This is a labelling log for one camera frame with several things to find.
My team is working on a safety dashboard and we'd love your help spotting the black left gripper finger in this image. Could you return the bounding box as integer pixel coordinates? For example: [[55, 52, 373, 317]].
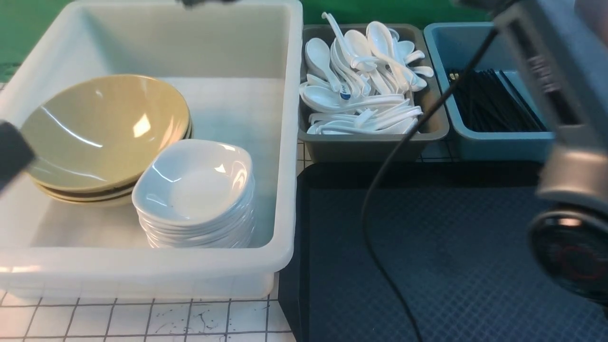
[[0, 121, 36, 190]]

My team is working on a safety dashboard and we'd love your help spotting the tan noodle bowl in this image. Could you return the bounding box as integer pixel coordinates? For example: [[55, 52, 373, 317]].
[[21, 75, 191, 193]]

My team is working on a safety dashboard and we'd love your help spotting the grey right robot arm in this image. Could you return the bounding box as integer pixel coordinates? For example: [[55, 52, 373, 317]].
[[458, 0, 608, 307]]

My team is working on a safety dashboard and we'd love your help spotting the top tan bowl in tub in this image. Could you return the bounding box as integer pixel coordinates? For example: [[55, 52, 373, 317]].
[[21, 111, 191, 200]]

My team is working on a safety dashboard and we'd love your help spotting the tan bowl in tub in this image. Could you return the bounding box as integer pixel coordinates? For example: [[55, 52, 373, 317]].
[[21, 111, 191, 200], [44, 190, 133, 208]]

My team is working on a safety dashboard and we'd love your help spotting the lower tan bowl in tub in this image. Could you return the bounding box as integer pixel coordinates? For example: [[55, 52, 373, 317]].
[[44, 190, 133, 208]]

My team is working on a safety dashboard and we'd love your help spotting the stack of white square dishes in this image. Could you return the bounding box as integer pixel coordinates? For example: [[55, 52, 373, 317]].
[[132, 139, 256, 248]]

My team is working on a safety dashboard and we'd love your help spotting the large white plastic tub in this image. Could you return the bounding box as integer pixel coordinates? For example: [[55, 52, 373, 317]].
[[1, 0, 303, 299]]

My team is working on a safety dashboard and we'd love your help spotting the grey spoon bin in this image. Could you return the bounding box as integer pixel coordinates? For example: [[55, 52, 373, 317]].
[[298, 23, 450, 163]]

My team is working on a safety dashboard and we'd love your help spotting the pile of white spoons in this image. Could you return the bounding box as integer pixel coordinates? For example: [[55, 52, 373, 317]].
[[299, 12, 434, 135]]

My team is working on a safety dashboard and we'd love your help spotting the black serving tray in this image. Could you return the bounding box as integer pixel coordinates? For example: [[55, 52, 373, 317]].
[[278, 161, 608, 342]]

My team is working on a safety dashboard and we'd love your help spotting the pile of black chopsticks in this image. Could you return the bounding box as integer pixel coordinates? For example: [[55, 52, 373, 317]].
[[453, 69, 548, 133]]

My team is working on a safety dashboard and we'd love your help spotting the blue chopstick bin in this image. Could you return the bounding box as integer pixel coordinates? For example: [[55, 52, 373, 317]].
[[424, 22, 553, 162]]

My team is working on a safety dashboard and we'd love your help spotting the black camera cable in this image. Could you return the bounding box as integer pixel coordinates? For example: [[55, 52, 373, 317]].
[[360, 26, 499, 342]]

